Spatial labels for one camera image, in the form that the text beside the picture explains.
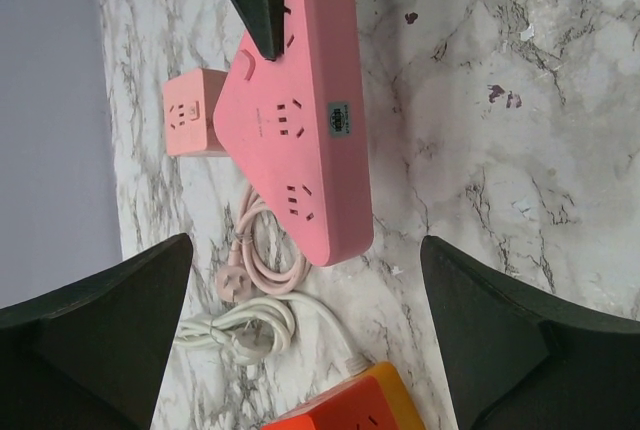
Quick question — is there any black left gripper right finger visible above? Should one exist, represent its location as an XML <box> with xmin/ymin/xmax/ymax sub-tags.
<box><xmin>420</xmin><ymin>236</ymin><xmax>639</xmax><ymax>429</ymax></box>

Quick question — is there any red cube socket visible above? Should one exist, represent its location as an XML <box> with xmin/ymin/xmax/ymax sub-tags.
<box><xmin>263</xmin><ymin>377</ymin><xmax>425</xmax><ymax>430</ymax></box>

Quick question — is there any white power cable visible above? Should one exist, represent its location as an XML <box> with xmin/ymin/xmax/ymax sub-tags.
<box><xmin>174</xmin><ymin>291</ymin><xmax>369</xmax><ymax>376</ymax></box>

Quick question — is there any orange power strip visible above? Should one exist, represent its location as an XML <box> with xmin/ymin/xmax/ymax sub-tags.
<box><xmin>347</xmin><ymin>361</ymin><xmax>426</xmax><ymax>430</ymax></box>

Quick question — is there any pink power cable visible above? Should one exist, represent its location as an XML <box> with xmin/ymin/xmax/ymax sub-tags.
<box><xmin>215</xmin><ymin>184</ymin><xmax>314</xmax><ymax>304</ymax></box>

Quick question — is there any pink cube socket adapter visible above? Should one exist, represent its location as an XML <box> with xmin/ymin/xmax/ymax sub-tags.
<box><xmin>163</xmin><ymin>68</ymin><xmax>227</xmax><ymax>157</ymax></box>

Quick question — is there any pink triangular power strip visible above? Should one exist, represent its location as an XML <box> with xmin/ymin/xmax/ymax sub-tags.
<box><xmin>213</xmin><ymin>0</ymin><xmax>373</xmax><ymax>267</ymax></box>

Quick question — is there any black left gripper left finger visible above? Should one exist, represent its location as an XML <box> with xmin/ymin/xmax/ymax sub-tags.
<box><xmin>1</xmin><ymin>234</ymin><xmax>193</xmax><ymax>429</ymax></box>

